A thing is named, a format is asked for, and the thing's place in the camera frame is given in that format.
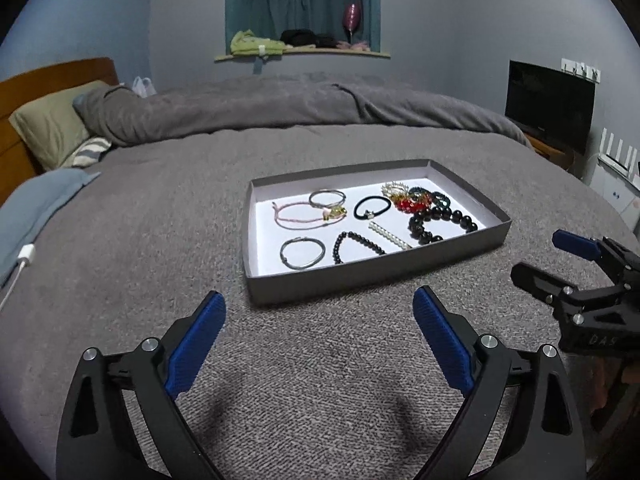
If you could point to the white wall hooks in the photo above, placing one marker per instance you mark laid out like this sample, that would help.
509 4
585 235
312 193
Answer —
582 69

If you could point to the white charger plug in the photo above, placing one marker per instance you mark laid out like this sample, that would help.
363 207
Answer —
26 254

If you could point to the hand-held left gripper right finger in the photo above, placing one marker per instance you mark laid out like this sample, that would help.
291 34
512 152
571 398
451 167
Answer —
445 340

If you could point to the wooden headboard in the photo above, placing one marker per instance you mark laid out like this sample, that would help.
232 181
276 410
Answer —
50 72

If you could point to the black cloth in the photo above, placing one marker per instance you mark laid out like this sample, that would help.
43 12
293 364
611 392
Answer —
305 37

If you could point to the grey striped pillow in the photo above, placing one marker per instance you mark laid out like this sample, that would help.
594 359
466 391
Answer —
90 150

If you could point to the light blue cloth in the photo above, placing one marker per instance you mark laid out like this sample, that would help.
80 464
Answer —
35 200

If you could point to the olive green pillow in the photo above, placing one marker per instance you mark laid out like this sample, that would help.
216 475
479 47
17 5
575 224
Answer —
50 120

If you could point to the grey bunched duvet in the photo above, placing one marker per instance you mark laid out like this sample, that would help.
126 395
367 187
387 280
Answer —
250 105

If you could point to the pink cloth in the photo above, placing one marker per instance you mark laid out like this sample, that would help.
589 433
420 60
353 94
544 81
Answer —
355 46

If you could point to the white cabinet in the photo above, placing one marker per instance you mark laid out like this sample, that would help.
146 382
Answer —
612 190

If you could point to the white plastic bag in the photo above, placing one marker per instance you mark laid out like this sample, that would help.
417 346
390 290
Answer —
142 87

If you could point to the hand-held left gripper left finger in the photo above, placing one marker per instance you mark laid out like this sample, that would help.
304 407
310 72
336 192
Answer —
195 350

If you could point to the white router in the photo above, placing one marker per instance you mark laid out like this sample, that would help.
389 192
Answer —
620 160

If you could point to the black television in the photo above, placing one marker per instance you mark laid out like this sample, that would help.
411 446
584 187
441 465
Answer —
547 102

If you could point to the wooden window sill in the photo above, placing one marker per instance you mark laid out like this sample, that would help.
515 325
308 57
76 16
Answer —
310 54

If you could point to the grey cardboard box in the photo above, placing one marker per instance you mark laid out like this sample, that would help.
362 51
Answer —
280 282

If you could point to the green cloth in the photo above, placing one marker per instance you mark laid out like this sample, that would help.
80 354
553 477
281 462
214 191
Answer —
250 42

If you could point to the pearl hair clip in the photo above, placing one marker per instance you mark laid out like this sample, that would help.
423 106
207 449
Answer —
387 235

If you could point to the silver band bangle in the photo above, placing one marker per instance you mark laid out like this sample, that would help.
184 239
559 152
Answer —
320 203

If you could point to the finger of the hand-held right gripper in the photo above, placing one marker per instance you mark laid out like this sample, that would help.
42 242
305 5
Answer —
575 244
537 279

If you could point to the wooden television stand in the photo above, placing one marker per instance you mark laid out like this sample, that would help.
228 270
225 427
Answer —
547 150

